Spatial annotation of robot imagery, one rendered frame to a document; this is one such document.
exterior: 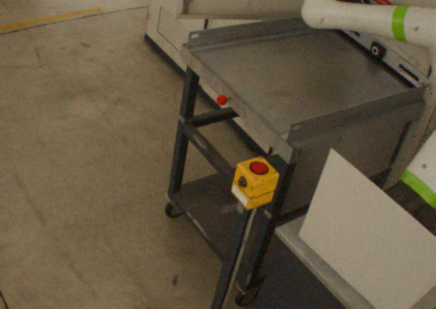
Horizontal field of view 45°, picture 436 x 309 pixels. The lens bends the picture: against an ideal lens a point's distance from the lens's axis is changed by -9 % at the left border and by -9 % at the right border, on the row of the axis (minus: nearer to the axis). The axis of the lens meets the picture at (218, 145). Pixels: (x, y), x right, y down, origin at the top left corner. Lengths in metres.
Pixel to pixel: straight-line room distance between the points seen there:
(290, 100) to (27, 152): 1.45
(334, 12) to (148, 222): 1.25
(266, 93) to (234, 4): 0.57
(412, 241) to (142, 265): 1.34
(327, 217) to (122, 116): 1.84
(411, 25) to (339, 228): 0.62
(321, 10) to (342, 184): 0.67
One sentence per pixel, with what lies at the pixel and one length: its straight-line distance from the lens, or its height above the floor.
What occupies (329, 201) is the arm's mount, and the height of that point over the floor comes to 0.92.
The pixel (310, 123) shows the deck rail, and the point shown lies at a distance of 1.66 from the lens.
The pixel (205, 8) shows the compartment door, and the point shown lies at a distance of 2.25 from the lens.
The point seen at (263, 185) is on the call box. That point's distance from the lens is 1.43.
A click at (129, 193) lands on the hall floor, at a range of 2.61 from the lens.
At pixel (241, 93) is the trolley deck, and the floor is 0.85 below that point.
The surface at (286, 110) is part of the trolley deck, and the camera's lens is 1.77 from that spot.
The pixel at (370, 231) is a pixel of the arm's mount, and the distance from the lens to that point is 1.33.
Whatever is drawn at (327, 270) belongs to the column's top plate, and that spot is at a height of 0.75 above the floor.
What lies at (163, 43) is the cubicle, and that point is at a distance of 3.53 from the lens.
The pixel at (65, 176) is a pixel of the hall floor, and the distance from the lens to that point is 2.68.
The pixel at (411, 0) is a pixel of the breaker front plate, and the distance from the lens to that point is 2.13.
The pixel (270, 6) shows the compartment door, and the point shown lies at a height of 0.89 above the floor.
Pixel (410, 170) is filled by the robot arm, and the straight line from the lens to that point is 1.40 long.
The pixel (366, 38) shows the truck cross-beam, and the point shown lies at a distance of 2.29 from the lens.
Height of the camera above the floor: 1.81
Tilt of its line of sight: 38 degrees down
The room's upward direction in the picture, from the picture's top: 12 degrees clockwise
